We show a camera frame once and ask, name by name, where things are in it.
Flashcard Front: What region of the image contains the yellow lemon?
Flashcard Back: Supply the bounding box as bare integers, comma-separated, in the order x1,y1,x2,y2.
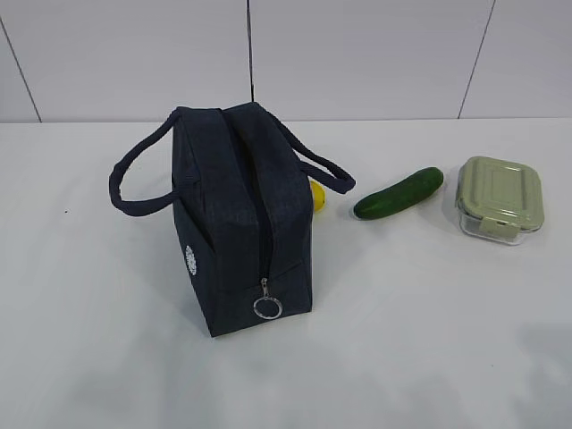
310,181,326,213

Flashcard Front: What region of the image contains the glass container green lid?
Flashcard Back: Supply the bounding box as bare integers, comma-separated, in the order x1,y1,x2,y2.
455,156,544,246

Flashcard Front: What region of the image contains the dark blue lunch bag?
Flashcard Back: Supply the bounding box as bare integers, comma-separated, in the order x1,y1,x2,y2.
109,102,355,337

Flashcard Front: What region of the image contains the green cucumber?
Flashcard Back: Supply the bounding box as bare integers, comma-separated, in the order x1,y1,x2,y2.
353,167,444,221

